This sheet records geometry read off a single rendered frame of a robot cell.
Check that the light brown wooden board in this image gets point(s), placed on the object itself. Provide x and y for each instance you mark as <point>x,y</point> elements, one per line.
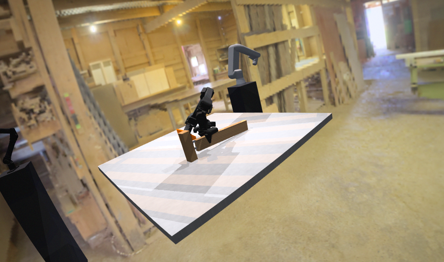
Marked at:
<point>222,134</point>

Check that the brown wooden post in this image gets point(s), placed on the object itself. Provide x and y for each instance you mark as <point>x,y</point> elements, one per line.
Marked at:
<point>187,145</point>

